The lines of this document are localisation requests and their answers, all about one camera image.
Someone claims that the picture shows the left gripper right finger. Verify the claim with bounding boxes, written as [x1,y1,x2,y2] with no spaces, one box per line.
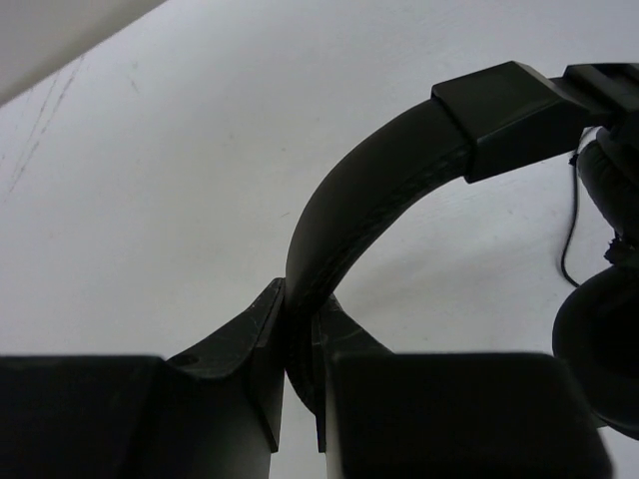
[312,299,613,478]

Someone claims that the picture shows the black headphone cable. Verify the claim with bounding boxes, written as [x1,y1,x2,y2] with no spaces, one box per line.
[558,124,608,288]

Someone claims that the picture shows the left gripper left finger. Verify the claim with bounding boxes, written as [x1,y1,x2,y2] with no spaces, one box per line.
[1,279,284,478]

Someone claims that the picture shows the black headphones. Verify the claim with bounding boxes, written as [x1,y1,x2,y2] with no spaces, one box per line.
[285,62,638,438]

